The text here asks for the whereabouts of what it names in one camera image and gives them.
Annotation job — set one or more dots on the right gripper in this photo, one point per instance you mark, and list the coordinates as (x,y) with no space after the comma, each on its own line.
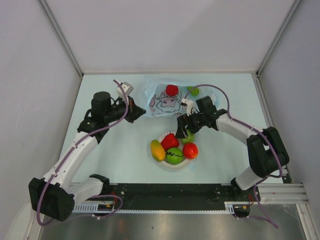
(184,120)

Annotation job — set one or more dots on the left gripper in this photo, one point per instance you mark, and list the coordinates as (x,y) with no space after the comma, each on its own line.
(133,112)

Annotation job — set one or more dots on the green custard apple toy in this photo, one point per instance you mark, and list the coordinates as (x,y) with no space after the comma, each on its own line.
(189,139)

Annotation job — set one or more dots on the red bell pepper toy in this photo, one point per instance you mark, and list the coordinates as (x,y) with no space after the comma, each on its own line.
(170,141)

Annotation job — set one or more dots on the orange red tomato toy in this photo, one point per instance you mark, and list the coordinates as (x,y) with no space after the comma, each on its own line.
(190,150)

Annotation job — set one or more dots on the green watermelon toy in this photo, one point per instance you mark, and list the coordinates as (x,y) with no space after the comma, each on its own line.
(174,156)

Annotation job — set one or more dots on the light blue plastic bag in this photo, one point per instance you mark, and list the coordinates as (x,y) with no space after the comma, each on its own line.
(153,97)

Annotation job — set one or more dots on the yellow orange mango toy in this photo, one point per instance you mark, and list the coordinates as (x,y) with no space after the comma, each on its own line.
(157,151)

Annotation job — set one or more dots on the red apple toy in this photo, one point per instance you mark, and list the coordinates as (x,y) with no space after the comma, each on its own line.
(171,90)

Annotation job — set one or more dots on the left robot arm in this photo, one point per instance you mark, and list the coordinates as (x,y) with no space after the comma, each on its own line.
(52,194)

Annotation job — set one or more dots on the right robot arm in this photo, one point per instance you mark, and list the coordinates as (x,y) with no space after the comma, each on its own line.
(266,150)

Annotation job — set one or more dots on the white paper plate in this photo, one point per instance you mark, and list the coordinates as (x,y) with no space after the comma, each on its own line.
(164,164)

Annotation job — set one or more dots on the small green lime toy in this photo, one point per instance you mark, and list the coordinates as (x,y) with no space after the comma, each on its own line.
(194,91)

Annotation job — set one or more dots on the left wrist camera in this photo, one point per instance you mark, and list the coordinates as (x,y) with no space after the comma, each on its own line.
(124,89)

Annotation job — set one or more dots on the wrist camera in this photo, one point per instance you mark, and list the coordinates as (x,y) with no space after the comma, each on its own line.
(188,105)
(124,89)

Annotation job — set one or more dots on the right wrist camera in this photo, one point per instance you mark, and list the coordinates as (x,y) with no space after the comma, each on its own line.
(188,105)

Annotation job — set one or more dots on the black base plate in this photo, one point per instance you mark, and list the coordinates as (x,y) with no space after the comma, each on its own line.
(180,197)

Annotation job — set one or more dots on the white cable duct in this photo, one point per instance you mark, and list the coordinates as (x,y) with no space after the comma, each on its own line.
(101,208)

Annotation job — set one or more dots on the aluminium rail frame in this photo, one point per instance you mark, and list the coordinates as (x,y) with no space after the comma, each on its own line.
(282,192)

